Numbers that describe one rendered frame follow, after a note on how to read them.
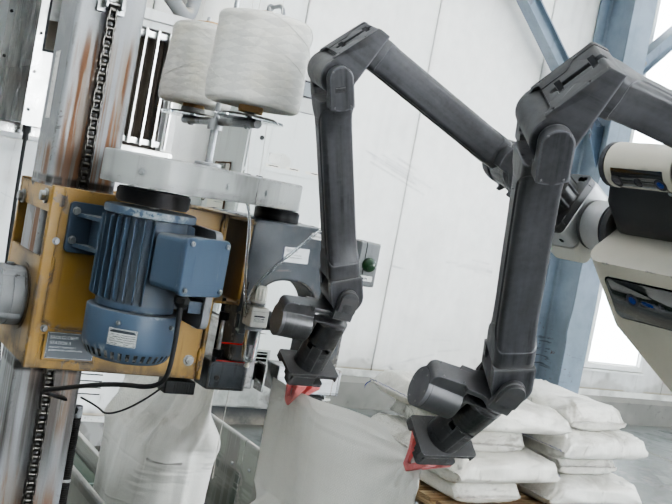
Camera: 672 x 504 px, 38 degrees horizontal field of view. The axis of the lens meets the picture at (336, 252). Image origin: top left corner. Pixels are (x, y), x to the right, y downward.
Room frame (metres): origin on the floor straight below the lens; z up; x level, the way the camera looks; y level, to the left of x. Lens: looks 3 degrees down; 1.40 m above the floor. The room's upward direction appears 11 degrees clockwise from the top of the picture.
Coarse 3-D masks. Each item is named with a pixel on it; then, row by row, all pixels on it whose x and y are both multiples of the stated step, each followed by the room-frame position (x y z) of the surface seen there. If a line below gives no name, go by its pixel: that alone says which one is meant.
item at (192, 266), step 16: (160, 240) 1.53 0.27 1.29; (176, 240) 1.51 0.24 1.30; (192, 240) 1.50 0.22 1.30; (208, 240) 1.53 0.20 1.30; (224, 240) 1.57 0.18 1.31; (160, 256) 1.52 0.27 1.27; (176, 256) 1.50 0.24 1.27; (192, 256) 1.50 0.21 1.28; (208, 256) 1.53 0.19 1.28; (224, 256) 1.56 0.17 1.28; (160, 272) 1.52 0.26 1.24; (176, 272) 1.50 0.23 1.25; (192, 272) 1.51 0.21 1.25; (208, 272) 1.54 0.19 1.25; (224, 272) 1.57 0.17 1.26; (176, 288) 1.49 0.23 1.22; (192, 288) 1.51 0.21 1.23; (208, 288) 1.54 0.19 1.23; (176, 304) 1.54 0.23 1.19
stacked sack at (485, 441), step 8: (392, 408) 4.96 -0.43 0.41; (400, 408) 4.88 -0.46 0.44; (408, 408) 4.81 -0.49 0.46; (416, 408) 4.76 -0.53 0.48; (408, 416) 4.80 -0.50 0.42; (480, 432) 4.51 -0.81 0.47; (488, 432) 4.53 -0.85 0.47; (496, 432) 4.55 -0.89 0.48; (504, 432) 4.56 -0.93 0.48; (472, 440) 4.46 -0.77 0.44; (480, 440) 4.49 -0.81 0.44; (488, 440) 4.50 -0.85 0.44; (496, 440) 4.53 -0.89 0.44; (504, 440) 4.54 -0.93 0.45; (512, 440) 4.57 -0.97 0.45; (520, 440) 4.60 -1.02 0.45; (480, 448) 4.49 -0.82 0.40; (488, 448) 4.51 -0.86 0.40; (496, 448) 4.52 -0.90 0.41; (504, 448) 4.54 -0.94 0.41; (512, 448) 4.56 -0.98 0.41; (520, 448) 4.58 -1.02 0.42
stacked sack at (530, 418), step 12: (516, 408) 4.54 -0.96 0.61; (528, 408) 4.59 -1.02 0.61; (540, 408) 4.67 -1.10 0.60; (504, 420) 4.40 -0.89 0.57; (516, 420) 4.44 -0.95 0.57; (528, 420) 4.48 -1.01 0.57; (540, 420) 4.52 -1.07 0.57; (552, 420) 4.56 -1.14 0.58; (564, 420) 4.61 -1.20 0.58; (516, 432) 4.49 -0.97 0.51; (528, 432) 4.52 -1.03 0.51; (540, 432) 4.54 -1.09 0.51; (552, 432) 4.57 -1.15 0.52; (564, 432) 4.60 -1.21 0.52
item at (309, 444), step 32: (288, 416) 1.79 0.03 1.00; (320, 416) 1.61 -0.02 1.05; (352, 416) 1.69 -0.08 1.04; (288, 448) 1.77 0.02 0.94; (320, 448) 1.60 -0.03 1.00; (352, 448) 1.55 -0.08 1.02; (384, 448) 1.52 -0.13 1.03; (256, 480) 1.85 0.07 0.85; (288, 480) 1.74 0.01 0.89; (320, 480) 1.59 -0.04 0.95; (352, 480) 1.55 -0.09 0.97; (384, 480) 1.52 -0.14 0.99; (416, 480) 1.46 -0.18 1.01
